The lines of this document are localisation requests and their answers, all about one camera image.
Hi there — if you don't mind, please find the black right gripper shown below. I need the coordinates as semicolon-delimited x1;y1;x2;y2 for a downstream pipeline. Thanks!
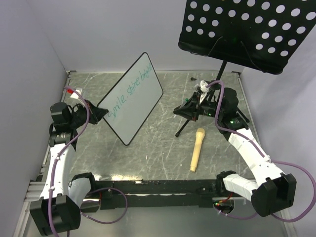
173;92;224;122

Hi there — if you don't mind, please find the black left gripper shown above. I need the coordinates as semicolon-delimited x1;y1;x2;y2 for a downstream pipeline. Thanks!
68;99;108;129

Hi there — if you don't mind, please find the white marker pen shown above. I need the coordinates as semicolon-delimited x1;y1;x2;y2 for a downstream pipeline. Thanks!
173;98;189;118

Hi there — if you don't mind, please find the white whiteboard with black frame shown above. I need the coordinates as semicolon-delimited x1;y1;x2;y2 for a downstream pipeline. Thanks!
97;52;163;146

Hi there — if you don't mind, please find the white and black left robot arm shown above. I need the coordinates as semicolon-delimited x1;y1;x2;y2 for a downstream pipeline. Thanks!
30;100;109;237

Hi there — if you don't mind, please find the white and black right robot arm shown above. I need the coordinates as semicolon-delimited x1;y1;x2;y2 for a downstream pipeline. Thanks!
173;88;297;217

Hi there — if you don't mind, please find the beige microphone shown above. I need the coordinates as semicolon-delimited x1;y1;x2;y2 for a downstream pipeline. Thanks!
190;128;205;172

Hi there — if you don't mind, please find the black perforated music stand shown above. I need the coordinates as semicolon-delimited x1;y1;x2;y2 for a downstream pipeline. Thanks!
174;0;316;137

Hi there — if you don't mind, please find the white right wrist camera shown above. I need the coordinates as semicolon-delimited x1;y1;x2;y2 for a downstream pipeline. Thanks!
194;79;210;104

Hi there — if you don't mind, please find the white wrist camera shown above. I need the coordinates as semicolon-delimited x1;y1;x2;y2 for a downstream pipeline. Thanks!
67;88;83;100
194;79;210;104

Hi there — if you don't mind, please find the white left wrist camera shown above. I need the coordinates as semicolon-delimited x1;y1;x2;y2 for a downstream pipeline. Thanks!
67;88;83;100

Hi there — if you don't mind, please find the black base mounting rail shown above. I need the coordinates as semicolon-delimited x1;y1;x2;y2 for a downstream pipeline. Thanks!
85;179;231;210

